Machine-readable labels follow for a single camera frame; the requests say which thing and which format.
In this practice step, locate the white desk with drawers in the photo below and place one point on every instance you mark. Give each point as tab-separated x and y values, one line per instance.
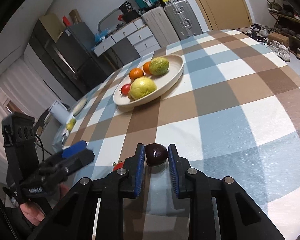
140	36

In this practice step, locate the small cardboard box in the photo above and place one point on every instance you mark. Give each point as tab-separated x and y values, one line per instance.
278	38

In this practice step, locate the blue plastic bag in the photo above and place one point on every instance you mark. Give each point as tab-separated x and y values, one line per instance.
102	35

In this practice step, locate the white suitcase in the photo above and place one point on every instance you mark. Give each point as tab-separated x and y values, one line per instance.
160	27

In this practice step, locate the large yellow guava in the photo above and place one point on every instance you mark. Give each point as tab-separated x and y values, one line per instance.
143	88

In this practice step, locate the small red tomato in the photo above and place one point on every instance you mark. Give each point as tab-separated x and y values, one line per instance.
118	166

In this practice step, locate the orange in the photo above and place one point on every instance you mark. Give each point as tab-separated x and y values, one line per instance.
146	67
136	73

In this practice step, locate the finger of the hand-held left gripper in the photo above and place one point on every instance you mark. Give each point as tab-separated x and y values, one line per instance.
73	148
81	158

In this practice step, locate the silver suitcase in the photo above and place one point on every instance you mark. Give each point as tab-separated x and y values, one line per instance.
182	17

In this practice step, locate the rows of shoes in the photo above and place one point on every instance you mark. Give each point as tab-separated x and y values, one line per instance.
287	7

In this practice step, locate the yellow green pear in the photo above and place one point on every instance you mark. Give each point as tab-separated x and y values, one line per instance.
71	124

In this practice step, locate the person's left forearm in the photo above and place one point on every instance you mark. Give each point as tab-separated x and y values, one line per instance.
10	225

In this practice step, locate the wooden shoe rack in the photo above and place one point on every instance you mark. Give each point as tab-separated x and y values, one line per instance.
290	20

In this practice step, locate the large red tomato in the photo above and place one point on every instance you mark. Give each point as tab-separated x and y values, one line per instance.
125	88

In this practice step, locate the dark grey refrigerator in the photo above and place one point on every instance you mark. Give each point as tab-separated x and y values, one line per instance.
82	47

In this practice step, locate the wooden plate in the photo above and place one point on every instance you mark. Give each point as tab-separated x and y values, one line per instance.
80	105

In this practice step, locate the black bag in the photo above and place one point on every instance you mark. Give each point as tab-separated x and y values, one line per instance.
128	11

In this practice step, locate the small brown fruit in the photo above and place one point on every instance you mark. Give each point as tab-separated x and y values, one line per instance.
129	96

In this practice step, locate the white sneakers pair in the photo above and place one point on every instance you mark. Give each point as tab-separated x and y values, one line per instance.
280	50

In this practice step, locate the brown blue checked tablecloth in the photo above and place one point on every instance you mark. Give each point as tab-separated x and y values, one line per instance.
227	92

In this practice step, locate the small green guava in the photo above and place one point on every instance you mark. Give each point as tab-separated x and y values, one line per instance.
159	66

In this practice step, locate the dark purple plum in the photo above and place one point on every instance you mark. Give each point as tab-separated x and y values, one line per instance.
156	156

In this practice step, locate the scattered dark shoes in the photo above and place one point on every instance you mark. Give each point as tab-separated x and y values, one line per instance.
256	31

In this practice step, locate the large cardboard box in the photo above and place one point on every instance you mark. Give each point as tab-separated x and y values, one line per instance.
51	26

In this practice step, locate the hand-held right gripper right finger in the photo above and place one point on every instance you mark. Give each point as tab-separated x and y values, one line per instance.
173	170

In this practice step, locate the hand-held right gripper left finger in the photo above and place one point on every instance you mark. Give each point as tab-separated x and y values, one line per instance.
140	170

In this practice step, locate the cream round plate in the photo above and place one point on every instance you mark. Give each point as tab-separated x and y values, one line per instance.
172	70

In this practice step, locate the wooden door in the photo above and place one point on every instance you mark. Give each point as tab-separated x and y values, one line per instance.
222	2

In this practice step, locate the person's left hand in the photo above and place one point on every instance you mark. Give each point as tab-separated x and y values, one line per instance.
31	212

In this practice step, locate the white curtain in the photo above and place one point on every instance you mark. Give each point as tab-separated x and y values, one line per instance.
27	85

